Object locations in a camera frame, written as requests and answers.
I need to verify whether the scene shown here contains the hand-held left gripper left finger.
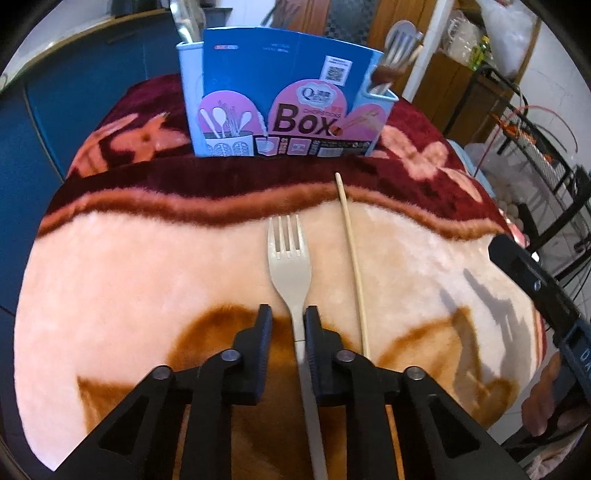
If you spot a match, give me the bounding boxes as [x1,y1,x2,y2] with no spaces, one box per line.
[53,304,274,480]

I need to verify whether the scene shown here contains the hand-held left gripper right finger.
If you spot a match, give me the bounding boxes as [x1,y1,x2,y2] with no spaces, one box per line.
[302,305,532,480]

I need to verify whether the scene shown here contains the beige plastic fork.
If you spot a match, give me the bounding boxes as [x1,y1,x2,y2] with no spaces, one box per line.
[267,215,329,480]

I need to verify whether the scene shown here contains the light blue utensil holder box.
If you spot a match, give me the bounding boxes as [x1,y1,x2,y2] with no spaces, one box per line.
[175,27,400,159]

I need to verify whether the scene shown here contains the person's right hand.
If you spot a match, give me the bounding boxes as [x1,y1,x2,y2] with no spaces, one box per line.
[522,357,575,437]

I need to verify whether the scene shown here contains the pile of pale round produce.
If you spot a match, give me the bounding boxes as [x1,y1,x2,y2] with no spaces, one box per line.
[492,182,525,222]

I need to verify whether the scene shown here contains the black metal rack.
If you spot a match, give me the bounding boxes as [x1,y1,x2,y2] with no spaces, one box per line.
[473,60,591,296]

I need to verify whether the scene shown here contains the wooden chopstick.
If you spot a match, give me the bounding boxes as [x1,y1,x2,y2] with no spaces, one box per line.
[335,172,371,360]

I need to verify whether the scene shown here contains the dark red floral blanket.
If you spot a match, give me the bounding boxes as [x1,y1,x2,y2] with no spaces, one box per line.
[14,74,550,480]

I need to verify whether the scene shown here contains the wooden niche shelf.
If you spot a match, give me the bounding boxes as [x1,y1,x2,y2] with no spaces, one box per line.
[369,0,543,139]

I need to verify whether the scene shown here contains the white plastic bag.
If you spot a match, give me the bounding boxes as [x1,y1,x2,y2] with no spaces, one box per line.
[475,0,539,77]

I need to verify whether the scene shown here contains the clear plastic jug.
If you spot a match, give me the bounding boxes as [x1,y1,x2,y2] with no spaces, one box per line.
[441,9,485,70]

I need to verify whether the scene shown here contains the wooden door with glass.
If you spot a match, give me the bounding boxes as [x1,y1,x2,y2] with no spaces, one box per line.
[259,0,402,51]

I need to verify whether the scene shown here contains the blue kitchen base cabinets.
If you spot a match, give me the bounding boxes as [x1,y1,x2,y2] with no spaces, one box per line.
[0,9,185,315]

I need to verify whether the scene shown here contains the brown wooden handled utensil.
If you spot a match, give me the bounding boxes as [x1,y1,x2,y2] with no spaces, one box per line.
[368,65,403,95]

